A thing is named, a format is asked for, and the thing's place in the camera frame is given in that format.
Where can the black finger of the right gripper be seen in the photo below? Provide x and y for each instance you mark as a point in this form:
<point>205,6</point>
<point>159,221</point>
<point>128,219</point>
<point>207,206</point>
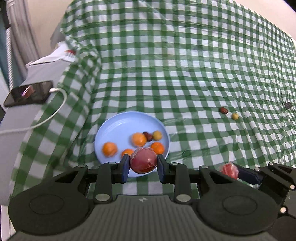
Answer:
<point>248,175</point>

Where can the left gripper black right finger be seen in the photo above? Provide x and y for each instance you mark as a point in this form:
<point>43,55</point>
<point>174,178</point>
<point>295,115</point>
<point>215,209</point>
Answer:
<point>182,178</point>

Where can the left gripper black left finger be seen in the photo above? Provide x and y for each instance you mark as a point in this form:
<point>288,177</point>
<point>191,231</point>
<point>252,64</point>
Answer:
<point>103,177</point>

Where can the red plum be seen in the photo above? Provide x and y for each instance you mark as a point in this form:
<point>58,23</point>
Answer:
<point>143,160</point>
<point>230,170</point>

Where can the bare orange mandarin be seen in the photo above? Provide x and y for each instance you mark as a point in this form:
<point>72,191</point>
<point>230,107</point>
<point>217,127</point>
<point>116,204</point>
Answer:
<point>109,149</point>

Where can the small orange kumquat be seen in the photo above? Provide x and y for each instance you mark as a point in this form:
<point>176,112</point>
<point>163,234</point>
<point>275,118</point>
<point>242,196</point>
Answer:
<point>127,151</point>

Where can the small orange mandarin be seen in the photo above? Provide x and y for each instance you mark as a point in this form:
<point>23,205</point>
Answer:
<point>158,148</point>

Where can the yellow longan fruit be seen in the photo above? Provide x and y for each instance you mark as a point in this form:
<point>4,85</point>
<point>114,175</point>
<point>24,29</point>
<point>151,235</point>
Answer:
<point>157,135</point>

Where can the dark red jujube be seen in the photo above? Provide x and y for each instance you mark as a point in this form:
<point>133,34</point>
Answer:
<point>148,136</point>
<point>223,110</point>

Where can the orange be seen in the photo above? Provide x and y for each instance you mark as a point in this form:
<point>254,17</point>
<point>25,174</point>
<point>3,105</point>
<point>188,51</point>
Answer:
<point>139,139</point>

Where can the small yellow longan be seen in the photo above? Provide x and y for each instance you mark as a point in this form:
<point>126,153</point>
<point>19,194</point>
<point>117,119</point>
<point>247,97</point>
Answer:
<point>235,116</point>

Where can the light blue round plate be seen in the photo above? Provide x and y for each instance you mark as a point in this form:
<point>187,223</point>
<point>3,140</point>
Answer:
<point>119,130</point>

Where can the grey sofa armrest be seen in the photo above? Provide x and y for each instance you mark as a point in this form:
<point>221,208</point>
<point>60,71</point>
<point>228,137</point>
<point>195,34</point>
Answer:
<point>22,117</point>

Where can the green white checkered cloth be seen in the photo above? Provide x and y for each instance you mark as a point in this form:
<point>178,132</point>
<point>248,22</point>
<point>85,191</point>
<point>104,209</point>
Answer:
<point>179,61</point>

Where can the black smartphone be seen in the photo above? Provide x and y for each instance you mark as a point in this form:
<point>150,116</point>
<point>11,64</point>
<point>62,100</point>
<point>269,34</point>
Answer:
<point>35,93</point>

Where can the white paper with red print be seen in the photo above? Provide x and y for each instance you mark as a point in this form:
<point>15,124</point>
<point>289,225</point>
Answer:
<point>61,52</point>

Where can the grey curtain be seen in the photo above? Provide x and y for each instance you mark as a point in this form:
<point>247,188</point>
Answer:
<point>25,46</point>

